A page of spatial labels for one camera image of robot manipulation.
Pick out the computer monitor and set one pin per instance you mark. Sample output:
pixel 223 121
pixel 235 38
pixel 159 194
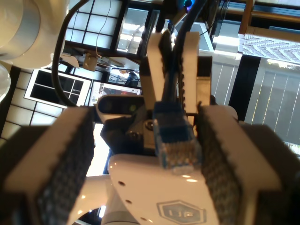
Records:
pixel 112 91

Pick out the herringbone patterned textile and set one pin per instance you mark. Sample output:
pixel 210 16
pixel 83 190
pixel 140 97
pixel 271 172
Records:
pixel 269 47

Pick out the gripper camera bar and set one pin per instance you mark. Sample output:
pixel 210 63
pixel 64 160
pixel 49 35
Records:
pixel 117 104

